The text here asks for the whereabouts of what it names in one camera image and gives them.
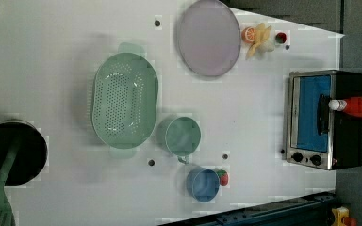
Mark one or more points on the red felt ketchup bottle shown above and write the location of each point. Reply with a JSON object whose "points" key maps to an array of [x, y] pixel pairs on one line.
{"points": [[351, 106]]}

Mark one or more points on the green mug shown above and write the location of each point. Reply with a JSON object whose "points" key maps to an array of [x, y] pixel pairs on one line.
{"points": [[182, 137]]}

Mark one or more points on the green perforated colander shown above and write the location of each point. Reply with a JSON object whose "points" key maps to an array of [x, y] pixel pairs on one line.
{"points": [[124, 100]]}

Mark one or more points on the blue cup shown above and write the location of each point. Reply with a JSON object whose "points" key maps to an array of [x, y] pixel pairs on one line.
{"points": [[203, 184]]}

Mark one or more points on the red toy strawberry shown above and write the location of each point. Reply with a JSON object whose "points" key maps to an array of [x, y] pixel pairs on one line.
{"points": [[223, 177]]}

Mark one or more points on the lilac round plate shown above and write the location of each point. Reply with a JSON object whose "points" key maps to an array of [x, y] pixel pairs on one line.
{"points": [[208, 38]]}

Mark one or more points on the toy orange slice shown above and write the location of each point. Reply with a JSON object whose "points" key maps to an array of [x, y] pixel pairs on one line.
{"points": [[248, 35]]}

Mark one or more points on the toy peeled banana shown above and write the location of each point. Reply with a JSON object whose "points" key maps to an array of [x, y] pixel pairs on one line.
{"points": [[262, 35]]}

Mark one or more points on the small red toy fruit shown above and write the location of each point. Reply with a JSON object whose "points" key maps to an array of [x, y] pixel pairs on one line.
{"points": [[281, 37]]}

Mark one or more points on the black round pot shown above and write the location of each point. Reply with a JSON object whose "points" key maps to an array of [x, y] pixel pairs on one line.
{"points": [[27, 147]]}

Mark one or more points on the green slotted spatula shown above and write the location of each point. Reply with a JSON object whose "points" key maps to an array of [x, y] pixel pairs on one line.
{"points": [[6, 213]]}

